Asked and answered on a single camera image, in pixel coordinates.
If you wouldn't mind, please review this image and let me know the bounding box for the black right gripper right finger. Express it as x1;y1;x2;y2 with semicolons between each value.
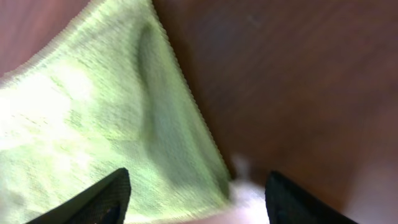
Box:
265;171;357;224

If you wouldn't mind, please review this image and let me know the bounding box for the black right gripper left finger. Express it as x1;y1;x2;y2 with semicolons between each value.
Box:
27;168;131;224

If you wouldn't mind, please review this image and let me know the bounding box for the green microfiber cloth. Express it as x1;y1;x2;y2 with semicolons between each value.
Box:
1;0;229;223

